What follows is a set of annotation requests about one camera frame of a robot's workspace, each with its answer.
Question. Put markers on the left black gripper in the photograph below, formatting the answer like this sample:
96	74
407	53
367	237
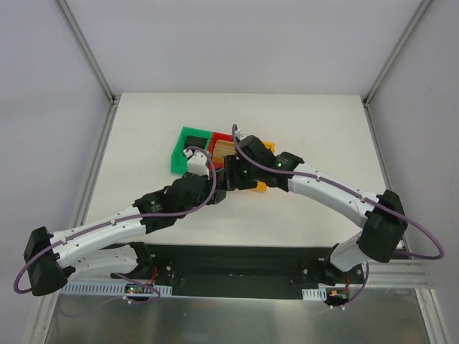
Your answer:
200	158

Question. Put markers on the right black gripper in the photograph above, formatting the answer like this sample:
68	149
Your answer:
232	166

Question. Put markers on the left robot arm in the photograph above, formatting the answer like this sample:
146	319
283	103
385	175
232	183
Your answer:
52	259

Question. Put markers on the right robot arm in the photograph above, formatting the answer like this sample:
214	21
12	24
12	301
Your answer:
379	216

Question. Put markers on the gold card stack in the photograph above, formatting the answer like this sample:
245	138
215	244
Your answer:
222	149

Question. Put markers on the black card stack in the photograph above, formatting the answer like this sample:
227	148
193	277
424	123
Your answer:
192	140

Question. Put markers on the yellow plastic bin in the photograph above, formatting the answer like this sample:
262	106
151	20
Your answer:
261	186

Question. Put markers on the green plastic bin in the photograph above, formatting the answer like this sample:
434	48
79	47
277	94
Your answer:
178	159

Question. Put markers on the red plastic bin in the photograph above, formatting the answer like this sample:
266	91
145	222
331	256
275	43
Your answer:
218	136

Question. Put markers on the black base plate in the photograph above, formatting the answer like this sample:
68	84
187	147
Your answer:
279	273

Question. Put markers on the right white cable duct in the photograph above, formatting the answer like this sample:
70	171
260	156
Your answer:
317	294

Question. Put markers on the white cable duct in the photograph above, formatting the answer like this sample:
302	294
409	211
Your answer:
98	288
317	294

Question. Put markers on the left white cable duct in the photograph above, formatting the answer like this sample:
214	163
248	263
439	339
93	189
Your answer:
98	288

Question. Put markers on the left aluminium frame post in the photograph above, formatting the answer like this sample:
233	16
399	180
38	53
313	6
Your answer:
85	50

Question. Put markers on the aluminium frame post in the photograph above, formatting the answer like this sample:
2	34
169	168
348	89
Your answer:
85	50
411	26

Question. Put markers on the right aluminium frame post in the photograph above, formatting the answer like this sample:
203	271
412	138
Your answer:
411	26

